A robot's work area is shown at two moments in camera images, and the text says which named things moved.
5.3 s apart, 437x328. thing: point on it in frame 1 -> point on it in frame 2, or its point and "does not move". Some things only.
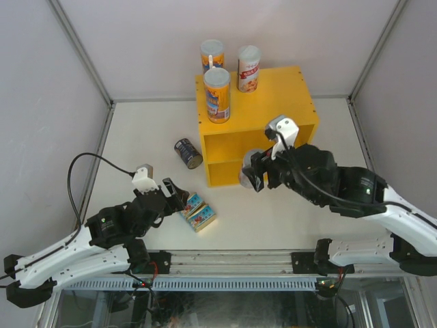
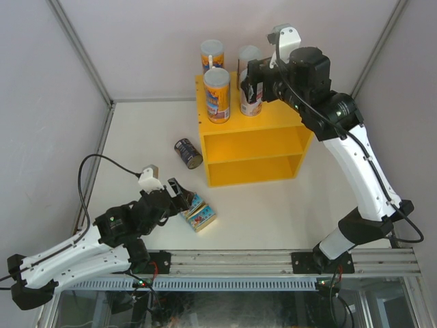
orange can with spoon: (212, 54) does not move
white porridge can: (245, 181) -> (247, 108)
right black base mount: (303, 263) does not move
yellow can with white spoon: (217, 84) does not move
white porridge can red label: (248, 64) -> (244, 76)
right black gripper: (257, 171) -> (255, 70)
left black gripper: (179, 198) does not move
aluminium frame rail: (256, 263) does not move
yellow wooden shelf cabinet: (280, 91) does not move
